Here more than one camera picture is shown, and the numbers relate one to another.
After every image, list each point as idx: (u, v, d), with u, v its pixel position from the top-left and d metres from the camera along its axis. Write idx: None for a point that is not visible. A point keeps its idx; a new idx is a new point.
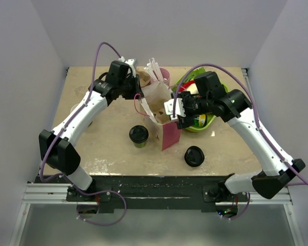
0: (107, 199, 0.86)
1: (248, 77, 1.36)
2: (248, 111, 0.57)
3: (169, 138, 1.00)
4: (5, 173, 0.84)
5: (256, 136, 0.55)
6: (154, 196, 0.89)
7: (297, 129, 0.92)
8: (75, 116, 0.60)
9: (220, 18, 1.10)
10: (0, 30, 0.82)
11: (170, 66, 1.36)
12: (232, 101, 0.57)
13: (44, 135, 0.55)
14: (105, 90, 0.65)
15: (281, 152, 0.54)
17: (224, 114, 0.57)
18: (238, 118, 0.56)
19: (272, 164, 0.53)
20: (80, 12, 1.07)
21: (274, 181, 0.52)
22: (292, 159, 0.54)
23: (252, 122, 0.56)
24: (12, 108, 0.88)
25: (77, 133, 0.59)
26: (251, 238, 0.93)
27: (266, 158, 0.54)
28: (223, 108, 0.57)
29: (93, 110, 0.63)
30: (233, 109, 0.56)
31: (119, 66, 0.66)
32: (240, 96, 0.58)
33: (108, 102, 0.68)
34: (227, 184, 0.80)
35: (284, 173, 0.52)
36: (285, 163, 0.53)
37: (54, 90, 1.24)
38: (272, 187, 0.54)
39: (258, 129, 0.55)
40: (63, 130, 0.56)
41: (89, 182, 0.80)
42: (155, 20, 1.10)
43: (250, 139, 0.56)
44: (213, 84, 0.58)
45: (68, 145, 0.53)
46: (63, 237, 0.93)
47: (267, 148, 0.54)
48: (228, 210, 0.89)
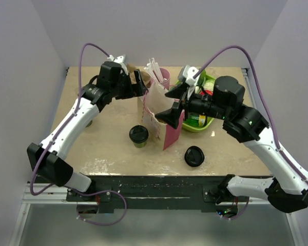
0: (107, 199, 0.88)
1: (248, 77, 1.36)
2: (266, 131, 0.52)
3: (169, 137, 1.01)
4: (5, 172, 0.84)
5: (277, 158, 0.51)
6: (154, 196, 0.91)
7: (297, 129, 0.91)
8: (64, 126, 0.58)
9: (220, 18, 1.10)
10: (0, 32, 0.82)
11: (169, 66, 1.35)
12: (251, 122, 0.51)
13: (32, 148, 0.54)
14: (95, 97, 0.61)
15: (300, 170, 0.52)
17: (241, 136, 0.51)
18: (257, 140, 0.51)
19: (295, 185, 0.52)
20: (80, 12, 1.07)
21: (296, 201, 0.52)
22: None
23: (271, 143, 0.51)
24: (12, 108, 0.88)
25: (68, 144, 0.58)
26: (251, 238, 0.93)
27: (287, 179, 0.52)
28: (240, 131, 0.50)
29: (83, 119, 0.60)
30: (252, 132, 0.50)
31: (109, 69, 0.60)
32: (257, 116, 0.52)
33: (100, 108, 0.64)
34: (229, 188, 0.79)
35: (307, 191, 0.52)
36: (306, 182, 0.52)
37: (53, 90, 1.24)
38: (293, 205, 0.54)
39: (278, 150, 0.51)
40: (52, 143, 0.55)
41: (89, 184, 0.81)
42: (155, 20, 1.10)
43: (270, 159, 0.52)
44: (236, 101, 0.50)
45: (57, 159, 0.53)
46: (63, 237, 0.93)
47: (290, 171, 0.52)
48: (228, 210, 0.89)
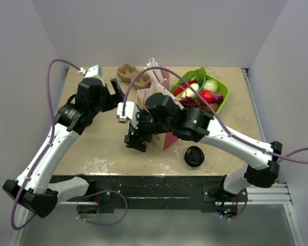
0: (107, 199, 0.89)
1: (248, 77, 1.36)
2: (213, 123, 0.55)
3: (169, 137, 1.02)
4: (5, 172, 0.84)
5: (232, 142, 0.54)
6: (154, 196, 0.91)
7: (297, 129, 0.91)
8: (40, 158, 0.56)
9: (220, 18, 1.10)
10: (0, 32, 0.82)
11: (169, 66, 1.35)
12: (195, 121, 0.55)
13: (8, 186, 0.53)
14: (73, 120, 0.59)
15: (258, 144, 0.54)
17: (193, 137, 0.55)
18: (208, 135, 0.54)
19: (259, 160, 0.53)
20: (80, 12, 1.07)
21: (269, 173, 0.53)
22: (270, 145, 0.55)
23: (222, 130, 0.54)
24: (12, 108, 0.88)
25: (45, 177, 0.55)
26: (251, 238, 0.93)
27: (251, 158, 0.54)
28: (190, 132, 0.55)
29: (60, 148, 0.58)
30: (199, 129, 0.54)
31: (88, 88, 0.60)
32: (199, 112, 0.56)
33: (80, 131, 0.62)
34: (226, 188, 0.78)
35: (272, 161, 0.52)
36: (268, 153, 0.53)
37: (53, 90, 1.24)
38: (268, 179, 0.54)
39: (230, 135, 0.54)
40: (27, 180, 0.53)
41: (86, 187, 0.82)
42: (155, 20, 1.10)
43: (227, 146, 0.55)
44: (172, 109, 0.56)
45: (34, 197, 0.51)
46: (63, 237, 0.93)
47: (248, 149, 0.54)
48: (228, 210, 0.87)
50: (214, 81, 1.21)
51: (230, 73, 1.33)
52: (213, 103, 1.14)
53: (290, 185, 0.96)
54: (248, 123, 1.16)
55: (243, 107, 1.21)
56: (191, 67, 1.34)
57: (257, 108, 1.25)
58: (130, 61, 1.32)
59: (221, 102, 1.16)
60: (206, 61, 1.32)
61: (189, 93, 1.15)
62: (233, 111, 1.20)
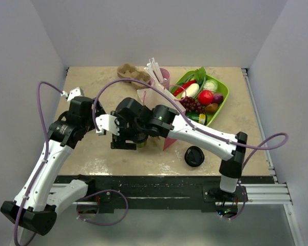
0: (107, 199, 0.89)
1: (248, 77, 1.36)
2: (178, 118, 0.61)
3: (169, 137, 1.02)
4: (5, 172, 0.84)
5: (197, 135, 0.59)
6: (154, 196, 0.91)
7: (297, 129, 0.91)
8: (37, 176, 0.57)
9: (220, 17, 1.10)
10: (0, 32, 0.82)
11: (169, 66, 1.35)
12: (159, 118, 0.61)
13: (6, 207, 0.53)
14: (65, 135, 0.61)
15: (222, 136, 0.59)
17: (160, 132, 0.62)
18: (173, 129, 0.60)
19: (224, 150, 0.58)
20: (79, 12, 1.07)
21: (233, 162, 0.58)
22: (234, 136, 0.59)
23: (186, 125, 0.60)
24: (11, 107, 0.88)
25: (43, 195, 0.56)
26: (251, 237, 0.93)
27: (216, 148, 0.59)
28: (156, 129, 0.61)
29: (55, 164, 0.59)
30: (165, 125, 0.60)
31: (79, 105, 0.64)
32: (165, 110, 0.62)
33: (72, 145, 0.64)
34: (222, 187, 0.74)
35: (236, 151, 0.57)
36: (231, 143, 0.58)
37: (53, 90, 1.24)
38: (236, 168, 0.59)
39: (194, 128, 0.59)
40: (26, 199, 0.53)
41: (85, 190, 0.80)
42: (155, 20, 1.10)
43: (194, 140, 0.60)
44: (136, 109, 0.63)
45: (34, 214, 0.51)
46: (63, 237, 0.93)
47: (212, 140, 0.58)
48: (228, 210, 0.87)
50: (214, 81, 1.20)
51: (230, 73, 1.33)
52: (213, 103, 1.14)
53: (290, 185, 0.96)
54: (248, 123, 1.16)
55: (243, 107, 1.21)
56: (191, 67, 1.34)
57: (257, 108, 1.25)
58: (130, 61, 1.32)
59: (221, 102, 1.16)
60: (206, 62, 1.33)
61: (189, 93, 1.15)
62: (233, 111, 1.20)
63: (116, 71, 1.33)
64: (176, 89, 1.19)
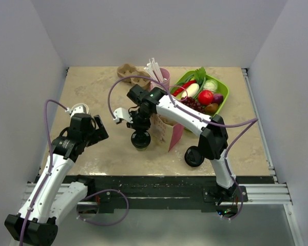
0: (107, 199, 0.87)
1: (248, 78, 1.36)
2: (165, 98, 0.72)
3: (173, 139, 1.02)
4: (5, 172, 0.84)
5: (175, 111, 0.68)
6: (154, 196, 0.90)
7: (297, 128, 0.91)
8: (41, 189, 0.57)
9: (220, 18, 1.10)
10: (0, 31, 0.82)
11: (169, 66, 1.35)
12: (151, 96, 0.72)
13: (10, 220, 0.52)
14: (68, 148, 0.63)
15: (198, 115, 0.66)
17: (150, 107, 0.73)
18: (158, 104, 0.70)
19: (195, 126, 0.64)
20: (79, 12, 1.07)
21: (201, 137, 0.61)
22: (210, 117, 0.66)
23: (170, 103, 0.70)
24: (11, 107, 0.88)
25: (47, 207, 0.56)
26: (250, 237, 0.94)
27: (190, 124, 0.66)
28: (148, 104, 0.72)
29: (59, 177, 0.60)
30: (153, 100, 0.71)
31: (80, 120, 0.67)
32: (157, 90, 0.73)
33: (73, 159, 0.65)
34: (220, 183, 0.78)
35: (206, 128, 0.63)
36: (203, 121, 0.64)
37: (53, 90, 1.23)
38: (206, 146, 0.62)
39: (175, 105, 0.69)
40: (30, 210, 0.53)
41: (85, 192, 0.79)
42: (154, 19, 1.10)
43: (173, 115, 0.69)
44: (138, 93, 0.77)
45: (39, 225, 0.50)
46: (63, 237, 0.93)
47: (187, 117, 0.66)
48: (228, 210, 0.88)
50: (214, 81, 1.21)
51: (230, 74, 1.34)
52: (213, 103, 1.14)
53: (290, 185, 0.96)
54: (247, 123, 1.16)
55: (243, 107, 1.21)
56: (191, 67, 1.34)
57: (257, 108, 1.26)
58: (130, 61, 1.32)
59: (221, 102, 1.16)
60: (206, 62, 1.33)
61: (190, 93, 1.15)
62: (233, 111, 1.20)
63: (116, 71, 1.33)
64: (176, 89, 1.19)
